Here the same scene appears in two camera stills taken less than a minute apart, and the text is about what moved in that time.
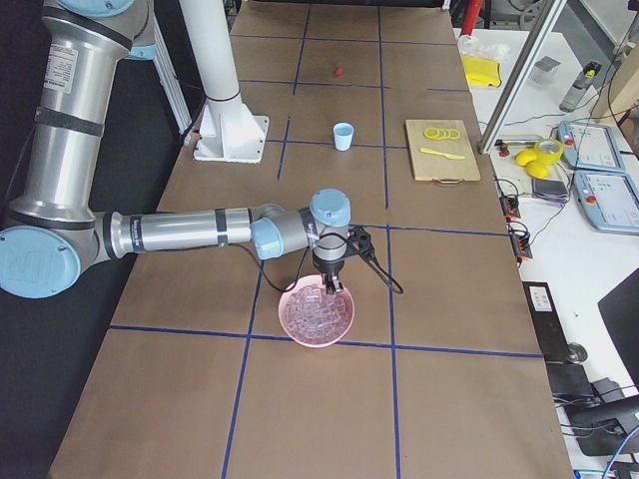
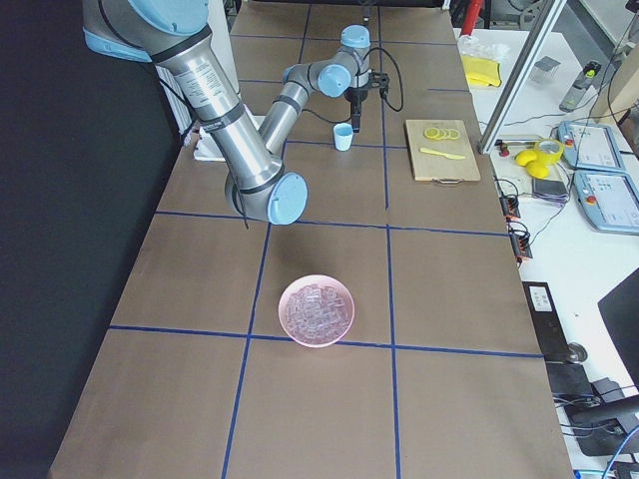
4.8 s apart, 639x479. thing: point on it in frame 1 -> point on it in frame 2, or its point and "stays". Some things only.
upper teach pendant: x=589 y=146 stays
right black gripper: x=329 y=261 -> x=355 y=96
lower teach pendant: x=610 y=200 stays
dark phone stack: x=551 y=191 stays
